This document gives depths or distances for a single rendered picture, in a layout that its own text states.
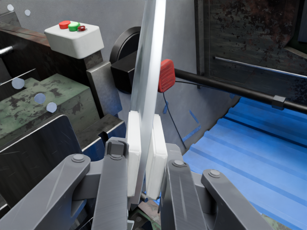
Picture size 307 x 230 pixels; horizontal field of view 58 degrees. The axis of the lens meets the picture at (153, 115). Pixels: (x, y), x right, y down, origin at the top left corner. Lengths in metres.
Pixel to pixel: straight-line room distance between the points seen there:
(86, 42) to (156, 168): 0.51
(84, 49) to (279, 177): 1.85
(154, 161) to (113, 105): 0.56
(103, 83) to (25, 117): 0.19
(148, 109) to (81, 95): 0.47
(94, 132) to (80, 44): 0.20
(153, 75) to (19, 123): 0.46
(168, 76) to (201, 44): 1.45
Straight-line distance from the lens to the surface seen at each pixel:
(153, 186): 0.16
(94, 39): 0.65
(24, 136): 0.45
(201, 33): 2.06
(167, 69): 0.64
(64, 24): 0.70
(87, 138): 0.65
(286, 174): 2.27
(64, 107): 0.63
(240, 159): 2.32
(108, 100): 0.70
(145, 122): 0.18
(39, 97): 0.59
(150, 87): 0.18
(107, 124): 0.67
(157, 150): 0.15
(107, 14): 1.47
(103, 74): 0.67
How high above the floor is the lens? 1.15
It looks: 38 degrees down
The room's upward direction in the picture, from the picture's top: 113 degrees clockwise
